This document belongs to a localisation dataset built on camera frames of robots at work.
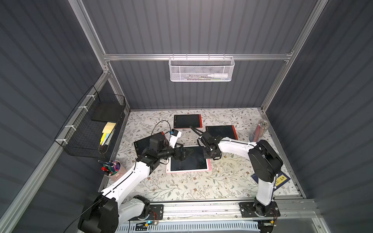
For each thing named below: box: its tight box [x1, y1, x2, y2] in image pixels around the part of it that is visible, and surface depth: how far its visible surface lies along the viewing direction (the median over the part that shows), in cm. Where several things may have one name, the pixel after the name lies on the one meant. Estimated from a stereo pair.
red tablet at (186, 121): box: [173, 114, 203, 129], surface depth 118 cm
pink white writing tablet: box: [166, 145, 212, 174], surface depth 91 cm
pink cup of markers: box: [97, 159, 122, 177], surface depth 78 cm
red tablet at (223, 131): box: [205, 125, 239, 141], surface depth 110 cm
